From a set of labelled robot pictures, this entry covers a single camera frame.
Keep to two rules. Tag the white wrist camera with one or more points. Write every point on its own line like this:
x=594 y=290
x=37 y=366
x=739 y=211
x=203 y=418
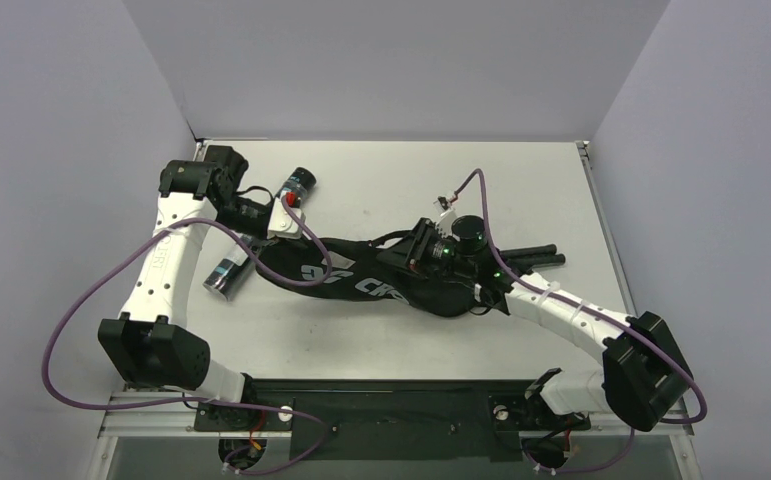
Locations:
x=446 y=213
x=285 y=225

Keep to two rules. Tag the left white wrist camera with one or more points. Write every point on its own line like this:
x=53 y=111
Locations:
x=285 y=225

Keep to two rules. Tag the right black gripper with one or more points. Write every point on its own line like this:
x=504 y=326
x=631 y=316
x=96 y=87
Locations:
x=409 y=244

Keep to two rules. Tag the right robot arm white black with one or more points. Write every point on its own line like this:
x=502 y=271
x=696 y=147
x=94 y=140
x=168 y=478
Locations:
x=642 y=373

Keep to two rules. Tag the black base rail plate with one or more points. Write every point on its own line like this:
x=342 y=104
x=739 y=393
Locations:
x=394 y=419

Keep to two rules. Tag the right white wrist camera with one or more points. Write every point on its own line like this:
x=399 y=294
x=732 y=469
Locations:
x=446 y=213

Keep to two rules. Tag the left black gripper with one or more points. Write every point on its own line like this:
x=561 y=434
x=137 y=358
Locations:
x=252 y=241

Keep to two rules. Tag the black racket bag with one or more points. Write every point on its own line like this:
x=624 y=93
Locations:
x=357 y=276

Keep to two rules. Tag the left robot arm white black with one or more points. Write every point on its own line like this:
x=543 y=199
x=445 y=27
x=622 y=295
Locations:
x=148 y=342

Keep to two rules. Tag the black shuttlecock tube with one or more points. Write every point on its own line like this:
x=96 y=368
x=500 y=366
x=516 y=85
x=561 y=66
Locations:
x=228 y=276

